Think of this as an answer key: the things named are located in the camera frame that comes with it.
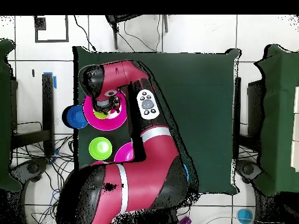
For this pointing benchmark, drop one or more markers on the green cup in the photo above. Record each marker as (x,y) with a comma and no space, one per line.
(100,115)

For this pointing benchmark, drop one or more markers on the large pink bowl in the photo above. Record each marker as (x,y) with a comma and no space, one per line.
(125,154)
(105,123)

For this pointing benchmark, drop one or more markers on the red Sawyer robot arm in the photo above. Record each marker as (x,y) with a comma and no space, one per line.
(144,175)

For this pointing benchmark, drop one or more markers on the small dark blue bowl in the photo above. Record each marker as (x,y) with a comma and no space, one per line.
(76,116)

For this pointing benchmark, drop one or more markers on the small green bowl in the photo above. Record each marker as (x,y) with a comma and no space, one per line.
(100,148)

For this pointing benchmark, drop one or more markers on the blue tape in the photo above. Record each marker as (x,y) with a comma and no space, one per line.
(55,82)

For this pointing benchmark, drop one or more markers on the black bench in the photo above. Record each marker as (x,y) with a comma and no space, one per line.
(48,105)

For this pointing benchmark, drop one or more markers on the dark green tablecloth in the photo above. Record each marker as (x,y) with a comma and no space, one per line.
(198,116)

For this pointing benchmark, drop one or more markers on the small black marker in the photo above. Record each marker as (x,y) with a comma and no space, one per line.
(33,73)

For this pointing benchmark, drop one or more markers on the grey office chair base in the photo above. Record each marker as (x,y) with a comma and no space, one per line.
(248,170)
(32,168)

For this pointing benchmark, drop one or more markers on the green-covered side table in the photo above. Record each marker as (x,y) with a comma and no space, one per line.
(4,116)
(280,116)

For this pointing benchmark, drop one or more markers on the blue disc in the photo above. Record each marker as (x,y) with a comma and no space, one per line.
(244,215)

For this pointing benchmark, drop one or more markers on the white boxes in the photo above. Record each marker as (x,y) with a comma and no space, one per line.
(296,128)

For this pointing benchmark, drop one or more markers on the black square frame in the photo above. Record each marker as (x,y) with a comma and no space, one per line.
(40,23)

